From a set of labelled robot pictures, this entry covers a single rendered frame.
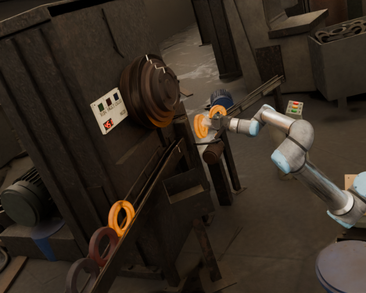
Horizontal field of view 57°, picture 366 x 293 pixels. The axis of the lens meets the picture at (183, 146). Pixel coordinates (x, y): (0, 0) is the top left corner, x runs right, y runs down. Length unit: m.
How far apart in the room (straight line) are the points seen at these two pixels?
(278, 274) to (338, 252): 0.61
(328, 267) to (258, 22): 3.55
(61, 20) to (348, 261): 1.73
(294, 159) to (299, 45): 2.99
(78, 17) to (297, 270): 1.88
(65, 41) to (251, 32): 3.24
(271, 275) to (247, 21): 3.36
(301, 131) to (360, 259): 0.60
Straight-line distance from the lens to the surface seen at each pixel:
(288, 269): 2.22
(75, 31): 1.93
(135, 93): 2.01
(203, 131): 2.18
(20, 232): 3.25
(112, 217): 1.75
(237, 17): 4.73
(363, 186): 2.10
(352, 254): 1.68
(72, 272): 1.59
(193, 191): 1.95
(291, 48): 4.58
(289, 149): 1.66
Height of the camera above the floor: 1.62
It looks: 23 degrees down
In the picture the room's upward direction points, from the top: 19 degrees counter-clockwise
